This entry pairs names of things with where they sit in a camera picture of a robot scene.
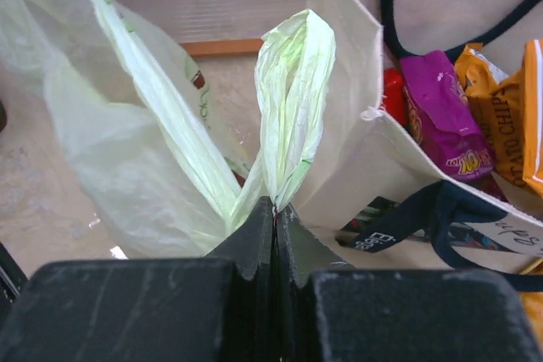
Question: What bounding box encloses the yellow tray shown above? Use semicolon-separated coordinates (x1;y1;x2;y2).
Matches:
515;262;543;333

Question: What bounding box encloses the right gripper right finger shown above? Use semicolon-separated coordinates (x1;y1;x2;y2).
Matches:
274;208;542;361

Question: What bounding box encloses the purple snack packet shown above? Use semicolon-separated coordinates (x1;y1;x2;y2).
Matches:
400;51;494;182

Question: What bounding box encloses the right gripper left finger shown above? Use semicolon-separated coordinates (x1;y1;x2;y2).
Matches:
1;198;274;361

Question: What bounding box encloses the orange snack packet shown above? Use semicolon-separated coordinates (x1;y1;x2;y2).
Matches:
454;39;542;196

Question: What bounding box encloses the beige canvas tote bag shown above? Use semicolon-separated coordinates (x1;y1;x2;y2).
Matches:
294;0;523;269

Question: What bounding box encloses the red snack packet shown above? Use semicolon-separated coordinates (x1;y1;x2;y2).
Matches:
382;68;408;128

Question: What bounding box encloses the light green plastic bag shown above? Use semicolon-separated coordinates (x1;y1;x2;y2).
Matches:
1;0;336;257

